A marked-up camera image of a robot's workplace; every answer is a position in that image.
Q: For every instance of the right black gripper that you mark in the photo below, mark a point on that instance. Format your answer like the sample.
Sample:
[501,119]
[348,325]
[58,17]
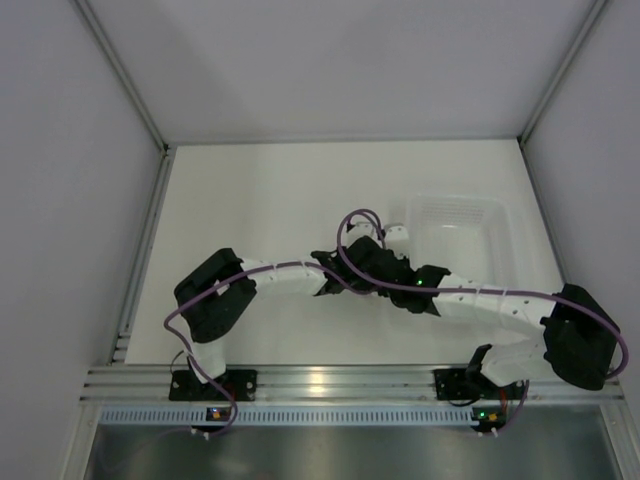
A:
[382,292]

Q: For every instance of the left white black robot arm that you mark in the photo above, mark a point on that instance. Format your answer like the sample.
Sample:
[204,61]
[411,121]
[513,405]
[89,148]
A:
[213,297]

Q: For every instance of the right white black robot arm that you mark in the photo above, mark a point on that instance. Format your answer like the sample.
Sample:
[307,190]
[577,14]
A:
[566,334]

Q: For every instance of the translucent white plastic bin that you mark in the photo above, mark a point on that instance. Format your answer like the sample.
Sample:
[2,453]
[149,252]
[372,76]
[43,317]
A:
[470,236]

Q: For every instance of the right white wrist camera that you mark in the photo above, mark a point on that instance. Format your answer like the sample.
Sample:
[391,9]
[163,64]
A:
[397,240]

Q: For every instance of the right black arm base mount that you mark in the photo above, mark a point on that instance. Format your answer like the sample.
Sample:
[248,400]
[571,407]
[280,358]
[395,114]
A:
[451,385]

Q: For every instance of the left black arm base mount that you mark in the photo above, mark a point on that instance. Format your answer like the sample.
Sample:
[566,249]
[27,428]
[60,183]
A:
[240,384]

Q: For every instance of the slotted grey cable duct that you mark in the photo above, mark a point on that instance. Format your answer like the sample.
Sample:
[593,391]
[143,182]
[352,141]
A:
[206,416]

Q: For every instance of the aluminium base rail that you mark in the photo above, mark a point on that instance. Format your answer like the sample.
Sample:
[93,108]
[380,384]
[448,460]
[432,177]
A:
[303,384]

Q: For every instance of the right aluminium frame post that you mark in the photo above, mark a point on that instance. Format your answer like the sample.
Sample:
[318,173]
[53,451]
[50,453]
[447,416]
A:
[595,12]

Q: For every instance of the aluminium frame post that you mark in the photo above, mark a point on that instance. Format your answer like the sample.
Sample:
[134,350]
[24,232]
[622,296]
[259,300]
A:
[595,12]
[162,165]

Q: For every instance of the left aluminium frame post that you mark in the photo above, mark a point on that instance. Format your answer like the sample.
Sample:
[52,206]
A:
[162,165]

